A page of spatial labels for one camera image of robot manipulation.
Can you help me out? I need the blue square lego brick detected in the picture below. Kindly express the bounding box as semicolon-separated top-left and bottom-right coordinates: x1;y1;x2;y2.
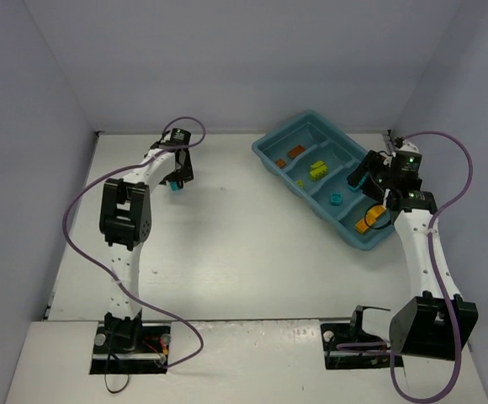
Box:
329;193;342;206

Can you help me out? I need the small green square lego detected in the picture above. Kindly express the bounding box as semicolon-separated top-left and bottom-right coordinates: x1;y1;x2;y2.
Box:
309;161;329;182

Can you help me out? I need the orange yellow lego brick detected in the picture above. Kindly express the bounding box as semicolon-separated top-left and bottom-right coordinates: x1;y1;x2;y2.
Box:
366;205;386;223

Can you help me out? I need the green yellow blue lego stack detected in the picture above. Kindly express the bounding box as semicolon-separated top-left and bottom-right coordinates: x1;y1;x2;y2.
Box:
169;182;183;192

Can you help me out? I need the brown lego brick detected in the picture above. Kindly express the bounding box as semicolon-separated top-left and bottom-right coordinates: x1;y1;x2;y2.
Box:
287;145;305;159
275;158;287;169

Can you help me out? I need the orange lego plate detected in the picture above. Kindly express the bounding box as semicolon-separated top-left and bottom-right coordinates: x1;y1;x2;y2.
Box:
354;216;375;235

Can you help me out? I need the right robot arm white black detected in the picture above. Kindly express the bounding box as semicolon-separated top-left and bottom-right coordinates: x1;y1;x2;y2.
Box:
347;151;478;361

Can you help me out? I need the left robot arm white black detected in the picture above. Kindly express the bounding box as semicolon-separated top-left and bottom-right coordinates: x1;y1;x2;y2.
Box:
99;128;194;346

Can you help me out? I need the teal divided plastic tray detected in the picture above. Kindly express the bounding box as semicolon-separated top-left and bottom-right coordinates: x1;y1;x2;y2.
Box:
252;110;394;251

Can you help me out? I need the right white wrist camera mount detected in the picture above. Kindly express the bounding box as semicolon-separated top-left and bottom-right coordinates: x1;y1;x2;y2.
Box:
393;137;420;157

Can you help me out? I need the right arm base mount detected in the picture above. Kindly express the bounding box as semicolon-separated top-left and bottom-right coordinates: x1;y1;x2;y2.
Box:
320;306;390;370

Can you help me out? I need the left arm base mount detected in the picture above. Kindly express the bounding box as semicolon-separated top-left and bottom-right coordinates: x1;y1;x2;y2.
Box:
89;313;172;375

